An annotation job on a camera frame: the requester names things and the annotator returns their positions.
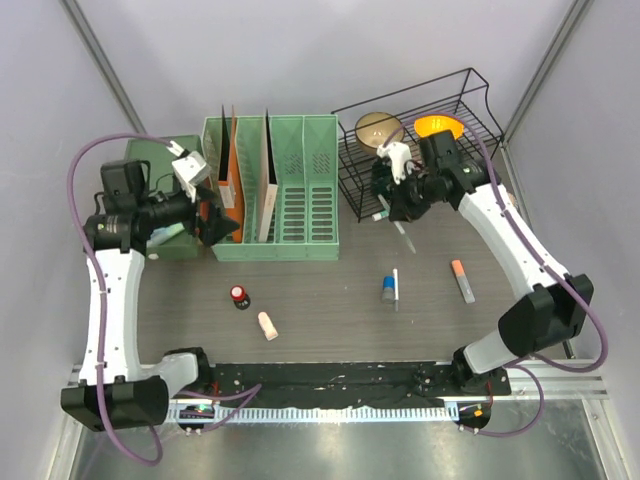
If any brown glass bowl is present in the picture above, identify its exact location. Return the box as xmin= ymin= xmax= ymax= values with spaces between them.
xmin=355 ymin=112 xmax=404 ymax=155

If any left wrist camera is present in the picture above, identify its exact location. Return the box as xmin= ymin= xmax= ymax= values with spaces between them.
xmin=167 ymin=141 xmax=211 ymax=203

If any red black stamp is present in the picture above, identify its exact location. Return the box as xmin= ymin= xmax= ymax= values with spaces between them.
xmin=230 ymin=285 xmax=251 ymax=310

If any striped ceramic mug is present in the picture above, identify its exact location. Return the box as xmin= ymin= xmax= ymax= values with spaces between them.
xmin=507 ymin=192 xmax=518 ymax=208

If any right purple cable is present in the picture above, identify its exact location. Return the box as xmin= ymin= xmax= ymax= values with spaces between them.
xmin=382 ymin=115 xmax=609 ymax=437

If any white folder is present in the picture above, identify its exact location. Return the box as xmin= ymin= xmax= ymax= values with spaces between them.
xmin=256 ymin=111 xmax=278 ymax=243

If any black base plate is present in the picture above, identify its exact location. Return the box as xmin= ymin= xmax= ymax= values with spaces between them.
xmin=210 ymin=361 xmax=511 ymax=410

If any white cable tray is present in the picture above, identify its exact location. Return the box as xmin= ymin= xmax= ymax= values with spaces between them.
xmin=166 ymin=402 xmax=459 ymax=425

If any black wire rack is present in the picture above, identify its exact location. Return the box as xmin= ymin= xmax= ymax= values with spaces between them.
xmin=333 ymin=67 xmax=504 ymax=221

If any orange highlighter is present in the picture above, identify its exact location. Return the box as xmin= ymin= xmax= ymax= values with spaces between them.
xmin=451 ymin=259 xmax=475 ymax=304

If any drawer box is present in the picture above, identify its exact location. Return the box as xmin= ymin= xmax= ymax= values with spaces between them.
xmin=122 ymin=133 xmax=216 ymax=262

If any green white glue stick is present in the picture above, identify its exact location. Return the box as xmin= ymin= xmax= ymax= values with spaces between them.
xmin=371 ymin=211 xmax=388 ymax=222

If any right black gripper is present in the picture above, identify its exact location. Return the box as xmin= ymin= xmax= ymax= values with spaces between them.
xmin=385 ymin=166 xmax=438 ymax=224

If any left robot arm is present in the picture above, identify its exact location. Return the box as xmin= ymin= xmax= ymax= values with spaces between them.
xmin=61 ymin=153 xmax=239 ymax=432

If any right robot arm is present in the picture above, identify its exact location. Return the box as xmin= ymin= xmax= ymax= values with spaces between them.
xmin=377 ymin=130 xmax=594 ymax=395

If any green pen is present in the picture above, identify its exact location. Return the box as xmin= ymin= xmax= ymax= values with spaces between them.
xmin=377 ymin=194 xmax=417 ymax=254

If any pink eraser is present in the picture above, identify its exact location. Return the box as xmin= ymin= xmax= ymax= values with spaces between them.
xmin=257 ymin=312 xmax=278 ymax=341

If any blue grey bottle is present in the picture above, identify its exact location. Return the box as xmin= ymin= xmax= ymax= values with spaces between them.
xmin=381 ymin=276 xmax=395 ymax=304

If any green file organizer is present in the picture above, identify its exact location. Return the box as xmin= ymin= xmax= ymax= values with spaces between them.
xmin=212 ymin=115 xmax=340 ymax=262

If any green highlighter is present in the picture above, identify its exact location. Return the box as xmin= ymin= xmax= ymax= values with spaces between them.
xmin=147 ymin=223 xmax=184 ymax=248

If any orange bowl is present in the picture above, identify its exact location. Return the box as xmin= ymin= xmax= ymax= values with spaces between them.
xmin=414 ymin=114 xmax=465 ymax=140

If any white pen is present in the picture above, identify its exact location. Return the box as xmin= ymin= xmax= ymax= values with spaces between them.
xmin=392 ymin=268 xmax=399 ymax=313

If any dark green mug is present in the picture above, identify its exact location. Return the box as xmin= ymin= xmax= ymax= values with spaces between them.
xmin=370 ymin=161 xmax=393 ymax=201

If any orange folder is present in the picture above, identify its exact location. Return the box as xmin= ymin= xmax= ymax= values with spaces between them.
xmin=217 ymin=109 xmax=245 ymax=243

